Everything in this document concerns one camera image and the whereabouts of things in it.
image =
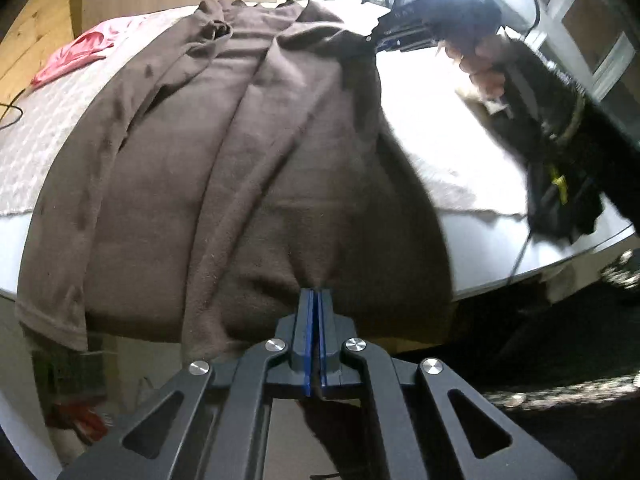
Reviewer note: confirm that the black garment yellow print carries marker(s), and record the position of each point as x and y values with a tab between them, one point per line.
573	151

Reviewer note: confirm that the knotty pine wood panel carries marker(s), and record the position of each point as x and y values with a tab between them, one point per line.
40	28

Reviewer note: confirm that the person right hand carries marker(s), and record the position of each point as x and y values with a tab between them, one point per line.
482	65

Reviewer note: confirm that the cream white garment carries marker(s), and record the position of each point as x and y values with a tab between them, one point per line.
479	104

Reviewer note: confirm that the brown fleece garment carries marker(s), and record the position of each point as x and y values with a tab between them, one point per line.
214	279

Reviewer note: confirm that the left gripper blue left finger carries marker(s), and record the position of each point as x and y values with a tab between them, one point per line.
211	420

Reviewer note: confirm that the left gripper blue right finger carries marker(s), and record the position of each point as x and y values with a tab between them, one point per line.
426	421

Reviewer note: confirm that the plaid beige table cloth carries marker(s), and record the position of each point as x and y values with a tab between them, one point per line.
200	103

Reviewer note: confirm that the folded pink shirt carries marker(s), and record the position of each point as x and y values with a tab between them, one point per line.
89	47

